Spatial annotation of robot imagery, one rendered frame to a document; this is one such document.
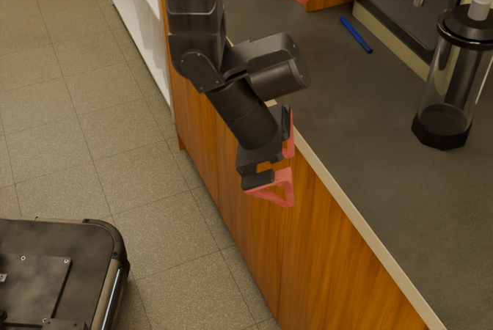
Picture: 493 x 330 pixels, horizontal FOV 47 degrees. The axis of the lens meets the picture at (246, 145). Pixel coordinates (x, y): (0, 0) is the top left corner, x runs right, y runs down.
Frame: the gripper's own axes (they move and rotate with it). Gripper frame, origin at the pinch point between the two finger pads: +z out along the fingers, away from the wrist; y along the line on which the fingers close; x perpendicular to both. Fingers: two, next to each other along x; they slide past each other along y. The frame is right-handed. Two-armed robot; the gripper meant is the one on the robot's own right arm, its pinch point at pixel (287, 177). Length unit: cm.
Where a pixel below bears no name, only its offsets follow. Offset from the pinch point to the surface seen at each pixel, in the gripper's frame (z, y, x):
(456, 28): -0.5, 19.5, -27.8
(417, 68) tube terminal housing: 19.5, 39.5, -19.1
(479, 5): -2.1, 20.8, -31.7
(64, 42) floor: 39, 183, 146
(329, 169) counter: 12.1, 11.4, -1.9
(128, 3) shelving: 45, 210, 117
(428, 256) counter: 18.8, -5.2, -14.2
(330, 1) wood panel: 11, 65, -5
